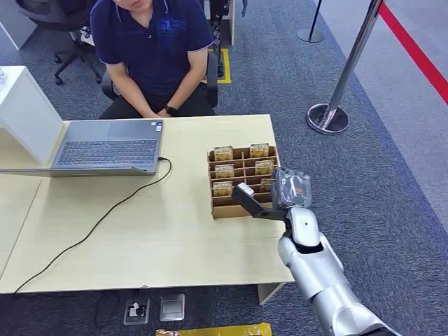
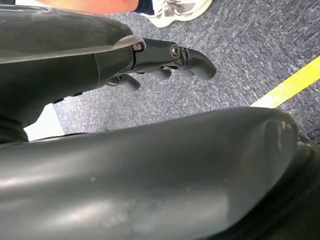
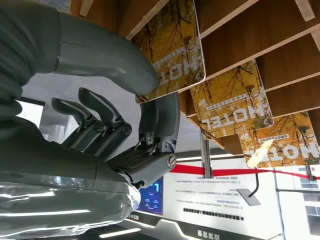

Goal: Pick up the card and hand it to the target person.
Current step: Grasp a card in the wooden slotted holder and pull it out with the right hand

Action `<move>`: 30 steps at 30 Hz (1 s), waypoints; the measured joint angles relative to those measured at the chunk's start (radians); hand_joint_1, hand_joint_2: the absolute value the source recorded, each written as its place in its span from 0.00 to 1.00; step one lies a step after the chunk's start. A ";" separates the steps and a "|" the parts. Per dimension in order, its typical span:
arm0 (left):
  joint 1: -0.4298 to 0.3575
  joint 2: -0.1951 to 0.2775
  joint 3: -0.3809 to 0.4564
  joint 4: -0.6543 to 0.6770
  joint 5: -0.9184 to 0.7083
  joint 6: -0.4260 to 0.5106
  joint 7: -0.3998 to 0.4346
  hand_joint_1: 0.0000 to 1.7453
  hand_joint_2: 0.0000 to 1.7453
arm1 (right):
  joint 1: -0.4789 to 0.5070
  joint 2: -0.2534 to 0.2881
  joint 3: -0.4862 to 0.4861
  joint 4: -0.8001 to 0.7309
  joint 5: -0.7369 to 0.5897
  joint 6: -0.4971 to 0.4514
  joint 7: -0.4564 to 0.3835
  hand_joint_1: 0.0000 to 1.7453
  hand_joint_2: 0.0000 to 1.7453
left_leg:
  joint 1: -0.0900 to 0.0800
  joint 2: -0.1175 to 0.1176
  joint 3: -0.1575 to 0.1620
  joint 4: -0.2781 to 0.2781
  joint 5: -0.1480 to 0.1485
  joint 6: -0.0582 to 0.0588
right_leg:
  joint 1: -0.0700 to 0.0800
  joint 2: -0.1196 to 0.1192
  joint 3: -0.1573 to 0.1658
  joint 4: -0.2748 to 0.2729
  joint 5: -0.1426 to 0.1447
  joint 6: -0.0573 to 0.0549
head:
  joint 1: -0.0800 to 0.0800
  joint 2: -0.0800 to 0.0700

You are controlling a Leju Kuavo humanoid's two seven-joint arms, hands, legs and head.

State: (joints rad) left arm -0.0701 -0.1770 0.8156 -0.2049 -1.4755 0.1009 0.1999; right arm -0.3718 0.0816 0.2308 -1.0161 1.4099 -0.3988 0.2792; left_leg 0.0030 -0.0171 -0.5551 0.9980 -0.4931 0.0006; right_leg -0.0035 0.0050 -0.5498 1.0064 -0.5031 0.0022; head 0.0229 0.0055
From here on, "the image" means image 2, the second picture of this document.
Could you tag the grey robot leg shell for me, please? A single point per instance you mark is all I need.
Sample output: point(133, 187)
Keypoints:
point(140, 179)

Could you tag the yellow floor tape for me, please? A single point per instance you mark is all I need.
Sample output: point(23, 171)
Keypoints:
point(290, 86)

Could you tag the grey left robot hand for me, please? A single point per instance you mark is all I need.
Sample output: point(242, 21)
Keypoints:
point(62, 53)

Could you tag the person's white shoe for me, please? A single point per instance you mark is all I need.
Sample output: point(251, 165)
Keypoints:
point(175, 11)

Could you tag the dark robot leg shell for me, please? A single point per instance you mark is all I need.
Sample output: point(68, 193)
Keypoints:
point(287, 205)

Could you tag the white flat object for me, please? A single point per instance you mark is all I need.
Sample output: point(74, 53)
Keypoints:
point(44, 126)

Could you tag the person's leg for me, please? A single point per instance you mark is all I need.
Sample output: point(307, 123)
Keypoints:
point(95, 5)

